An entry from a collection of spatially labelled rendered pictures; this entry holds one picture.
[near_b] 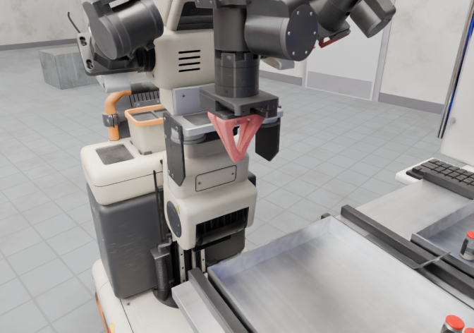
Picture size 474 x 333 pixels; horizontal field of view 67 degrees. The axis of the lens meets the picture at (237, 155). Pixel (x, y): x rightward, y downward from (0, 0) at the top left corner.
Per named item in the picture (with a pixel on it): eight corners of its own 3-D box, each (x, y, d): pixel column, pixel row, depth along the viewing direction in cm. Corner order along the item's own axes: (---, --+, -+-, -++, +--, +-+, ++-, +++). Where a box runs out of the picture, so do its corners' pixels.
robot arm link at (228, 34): (237, -4, 46) (202, -4, 43) (278, -3, 42) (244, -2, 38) (237, 51, 49) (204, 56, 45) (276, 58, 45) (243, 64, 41)
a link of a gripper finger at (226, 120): (224, 173, 48) (223, 104, 44) (200, 154, 54) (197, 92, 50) (266, 161, 51) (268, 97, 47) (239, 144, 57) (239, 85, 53)
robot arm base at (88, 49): (134, 34, 78) (75, 37, 72) (141, 11, 71) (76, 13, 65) (145, 70, 77) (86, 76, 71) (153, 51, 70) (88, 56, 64)
